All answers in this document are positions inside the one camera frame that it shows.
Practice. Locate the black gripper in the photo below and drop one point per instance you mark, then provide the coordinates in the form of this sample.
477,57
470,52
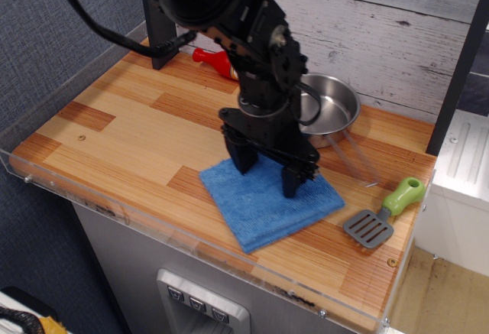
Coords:
275,135

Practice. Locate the blue microfiber napkin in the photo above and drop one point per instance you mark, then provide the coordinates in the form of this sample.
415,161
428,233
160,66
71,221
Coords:
254,207

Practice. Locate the steel pan with wire handle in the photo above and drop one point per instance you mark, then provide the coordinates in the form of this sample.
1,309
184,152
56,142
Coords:
329,108

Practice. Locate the green handled grey toy spatula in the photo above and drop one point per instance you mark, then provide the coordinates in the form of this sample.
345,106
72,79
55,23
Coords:
370,229

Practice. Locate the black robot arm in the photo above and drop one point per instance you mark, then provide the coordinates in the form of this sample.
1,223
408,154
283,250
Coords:
256,38

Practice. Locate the red toy sauce bottle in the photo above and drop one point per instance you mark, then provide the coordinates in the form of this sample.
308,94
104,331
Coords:
218,61

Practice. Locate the grey toy fridge cabinet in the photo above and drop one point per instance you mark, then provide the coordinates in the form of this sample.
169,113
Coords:
131,259

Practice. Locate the silver dispenser panel with buttons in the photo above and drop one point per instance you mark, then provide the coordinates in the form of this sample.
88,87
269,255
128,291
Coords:
192,308

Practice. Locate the white toy sink unit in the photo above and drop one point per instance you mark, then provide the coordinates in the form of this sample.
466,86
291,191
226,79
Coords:
453,224

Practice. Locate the yellow object at corner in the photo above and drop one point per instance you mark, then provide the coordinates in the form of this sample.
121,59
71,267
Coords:
51,326

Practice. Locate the dark left post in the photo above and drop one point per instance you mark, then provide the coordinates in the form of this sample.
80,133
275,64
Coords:
160,28

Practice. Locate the dark post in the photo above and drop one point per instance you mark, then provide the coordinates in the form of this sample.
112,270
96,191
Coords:
465,61
160,28

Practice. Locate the dark right post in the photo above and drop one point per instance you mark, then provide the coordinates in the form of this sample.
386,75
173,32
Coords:
465,61

